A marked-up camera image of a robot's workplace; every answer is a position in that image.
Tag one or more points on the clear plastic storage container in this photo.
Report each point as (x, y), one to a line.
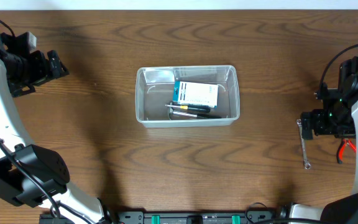
(154, 89)

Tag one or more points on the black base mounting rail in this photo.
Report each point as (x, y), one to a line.
(204, 218)

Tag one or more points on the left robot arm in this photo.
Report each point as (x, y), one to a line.
(29, 174)

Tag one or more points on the silver combination wrench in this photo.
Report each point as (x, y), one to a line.
(306, 162)

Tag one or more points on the black yellow screwdriver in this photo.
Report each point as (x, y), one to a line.
(194, 108)

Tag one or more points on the small black-handled hammer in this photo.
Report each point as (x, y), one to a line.
(194, 115)

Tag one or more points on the red-handled pliers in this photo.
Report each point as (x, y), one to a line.
(344, 143)

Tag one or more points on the blue white screw box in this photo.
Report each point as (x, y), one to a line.
(190, 93)

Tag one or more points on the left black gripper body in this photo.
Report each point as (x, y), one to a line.
(51, 66)

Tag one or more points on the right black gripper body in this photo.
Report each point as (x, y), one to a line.
(307, 125)

